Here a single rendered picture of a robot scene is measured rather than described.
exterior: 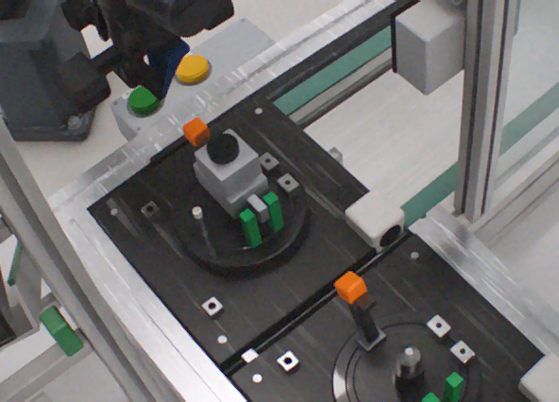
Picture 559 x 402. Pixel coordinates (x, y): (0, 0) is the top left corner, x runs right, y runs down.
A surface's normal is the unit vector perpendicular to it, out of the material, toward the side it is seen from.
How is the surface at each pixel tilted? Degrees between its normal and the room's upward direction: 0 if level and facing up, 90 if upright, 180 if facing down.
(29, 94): 90
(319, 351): 0
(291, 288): 0
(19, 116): 90
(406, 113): 0
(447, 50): 90
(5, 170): 90
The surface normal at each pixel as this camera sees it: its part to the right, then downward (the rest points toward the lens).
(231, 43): -0.11, -0.56
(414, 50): -0.78, 0.56
